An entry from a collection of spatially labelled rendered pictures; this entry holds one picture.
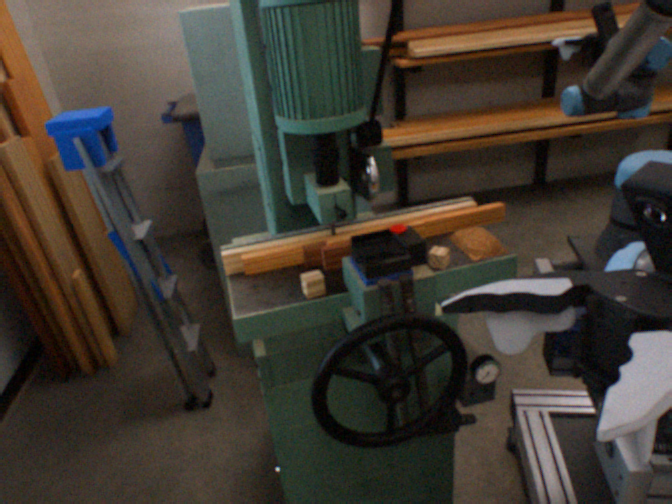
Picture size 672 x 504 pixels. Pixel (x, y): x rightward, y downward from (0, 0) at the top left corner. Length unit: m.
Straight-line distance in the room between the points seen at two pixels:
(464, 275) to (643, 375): 0.80
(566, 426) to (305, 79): 1.28
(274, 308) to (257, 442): 1.05
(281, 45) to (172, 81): 2.43
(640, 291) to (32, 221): 2.11
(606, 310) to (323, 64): 0.68
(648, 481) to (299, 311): 0.62
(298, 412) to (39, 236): 1.44
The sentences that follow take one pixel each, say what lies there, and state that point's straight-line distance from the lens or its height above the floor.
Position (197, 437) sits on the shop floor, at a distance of 2.06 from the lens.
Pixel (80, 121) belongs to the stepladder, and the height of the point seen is 1.15.
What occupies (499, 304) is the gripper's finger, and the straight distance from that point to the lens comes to 0.38.
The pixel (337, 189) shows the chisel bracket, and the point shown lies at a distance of 1.03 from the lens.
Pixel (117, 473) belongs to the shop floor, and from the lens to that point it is 2.07.
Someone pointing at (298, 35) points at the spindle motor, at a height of 1.37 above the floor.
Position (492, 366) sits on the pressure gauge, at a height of 0.67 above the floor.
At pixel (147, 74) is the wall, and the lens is 3.37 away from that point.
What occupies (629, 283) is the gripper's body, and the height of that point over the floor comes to 1.24.
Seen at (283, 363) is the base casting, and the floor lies 0.77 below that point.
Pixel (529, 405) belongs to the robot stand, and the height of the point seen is 0.22.
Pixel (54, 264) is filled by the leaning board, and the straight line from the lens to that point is 2.32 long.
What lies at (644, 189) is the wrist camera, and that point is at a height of 1.31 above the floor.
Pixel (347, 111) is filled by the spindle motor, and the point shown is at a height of 1.23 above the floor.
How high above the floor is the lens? 1.44
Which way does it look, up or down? 28 degrees down
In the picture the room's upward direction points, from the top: 7 degrees counter-clockwise
